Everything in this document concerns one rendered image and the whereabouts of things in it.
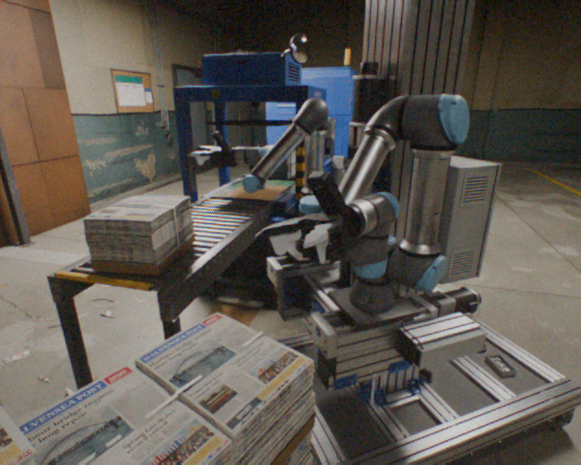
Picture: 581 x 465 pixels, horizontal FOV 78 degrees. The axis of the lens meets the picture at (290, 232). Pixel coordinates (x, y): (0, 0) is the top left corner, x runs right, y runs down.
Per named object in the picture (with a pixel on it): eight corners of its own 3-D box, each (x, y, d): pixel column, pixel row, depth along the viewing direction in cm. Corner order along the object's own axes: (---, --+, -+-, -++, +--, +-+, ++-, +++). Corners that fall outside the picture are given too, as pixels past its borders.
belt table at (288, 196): (284, 215, 252) (284, 201, 248) (201, 208, 268) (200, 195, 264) (306, 192, 315) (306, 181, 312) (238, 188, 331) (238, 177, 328)
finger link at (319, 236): (325, 275, 55) (335, 255, 64) (321, 238, 54) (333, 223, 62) (305, 274, 56) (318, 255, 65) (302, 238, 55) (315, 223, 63)
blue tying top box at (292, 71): (285, 86, 234) (285, 52, 228) (203, 87, 249) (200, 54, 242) (302, 88, 276) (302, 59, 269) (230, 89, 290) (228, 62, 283)
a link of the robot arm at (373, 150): (373, 86, 100) (293, 236, 90) (410, 85, 93) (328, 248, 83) (386, 114, 109) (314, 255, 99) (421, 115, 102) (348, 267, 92)
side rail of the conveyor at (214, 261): (172, 323, 132) (169, 294, 128) (160, 320, 133) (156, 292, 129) (278, 217, 254) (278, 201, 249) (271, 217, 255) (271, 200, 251)
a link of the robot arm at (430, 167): (399, 272, 117) (420, 94, 98) (445, 288, 107) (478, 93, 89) (381, 285, 109) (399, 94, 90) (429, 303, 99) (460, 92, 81)
